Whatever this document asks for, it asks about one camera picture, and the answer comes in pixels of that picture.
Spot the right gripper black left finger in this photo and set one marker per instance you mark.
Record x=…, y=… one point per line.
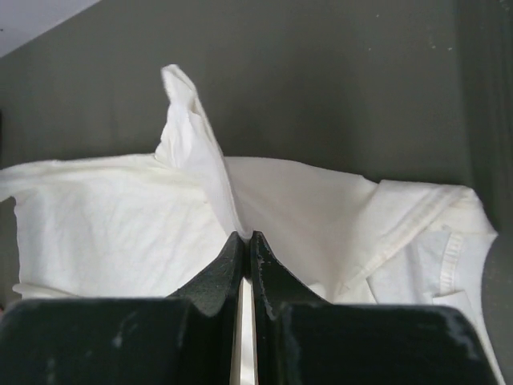
x=190, y=337

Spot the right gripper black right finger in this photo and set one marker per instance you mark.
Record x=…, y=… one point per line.
x=300, y=338

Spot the white t shirt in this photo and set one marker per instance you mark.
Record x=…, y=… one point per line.
x=143, y=225

